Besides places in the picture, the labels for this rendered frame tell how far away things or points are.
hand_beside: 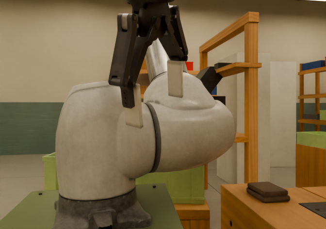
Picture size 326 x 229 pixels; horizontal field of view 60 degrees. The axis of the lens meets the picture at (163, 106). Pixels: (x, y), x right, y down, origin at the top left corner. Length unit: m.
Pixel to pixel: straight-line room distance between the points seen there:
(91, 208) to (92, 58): 6.83
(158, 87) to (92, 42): 6.78
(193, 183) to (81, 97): 0.66
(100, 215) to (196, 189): 0.61
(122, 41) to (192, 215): 0.78
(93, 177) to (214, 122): 0.27
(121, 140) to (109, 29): 6.96
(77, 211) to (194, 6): 7.54
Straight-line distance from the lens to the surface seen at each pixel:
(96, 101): 0.53
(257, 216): 0.74
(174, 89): 0.54
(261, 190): 0.82
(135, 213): 0.58
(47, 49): 7.50
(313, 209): 0.82
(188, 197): 1.10
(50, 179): 1.19
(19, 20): 7.81
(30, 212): 0.71
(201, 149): 0.60
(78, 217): 0.57
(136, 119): 0.43
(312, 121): 7.28
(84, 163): 0.53
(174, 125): 0.57
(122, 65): 0.38
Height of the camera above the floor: 1.15
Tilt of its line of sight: level
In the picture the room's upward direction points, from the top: straight up
